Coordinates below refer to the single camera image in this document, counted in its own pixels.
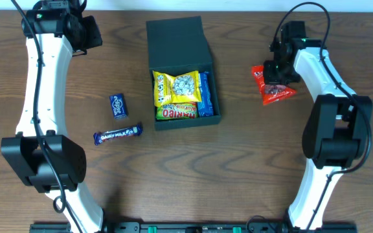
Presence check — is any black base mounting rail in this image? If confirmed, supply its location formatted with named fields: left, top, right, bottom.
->
left=29, top=221, right=358, bottom=233

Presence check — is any dark green gift box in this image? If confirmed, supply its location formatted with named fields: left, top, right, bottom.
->
left=146, top=16, right=221, bottom=131

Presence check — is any red Hacks candy bag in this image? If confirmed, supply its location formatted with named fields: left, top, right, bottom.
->
left=251, top=65, right=297, bottom=105

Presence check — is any purple Dairy Milk bar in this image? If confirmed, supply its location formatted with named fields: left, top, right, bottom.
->
left=93, top=124, right=143, bottom=146

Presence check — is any blue Eclipse mints box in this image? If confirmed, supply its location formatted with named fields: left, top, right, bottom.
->
left=109, top=93, right=128, bottom=119

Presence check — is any blue Oreo cookie pack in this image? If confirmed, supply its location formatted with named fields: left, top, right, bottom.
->
left=198, top=72, right=214, bottom=117

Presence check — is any Haribo gummy candy bag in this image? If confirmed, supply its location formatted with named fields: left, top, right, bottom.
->
left=155, top=102, right=198, bottom=120

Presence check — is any yellow Hacks candy bag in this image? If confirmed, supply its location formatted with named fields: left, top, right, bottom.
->
left=152, top=71, right=202, bottom=107

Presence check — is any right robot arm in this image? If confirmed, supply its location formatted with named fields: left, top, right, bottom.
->
left=263, top=21, right=372, bottom=232

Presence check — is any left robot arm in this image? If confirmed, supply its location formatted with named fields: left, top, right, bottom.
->
left=1, top=1, right=104, bottom=232

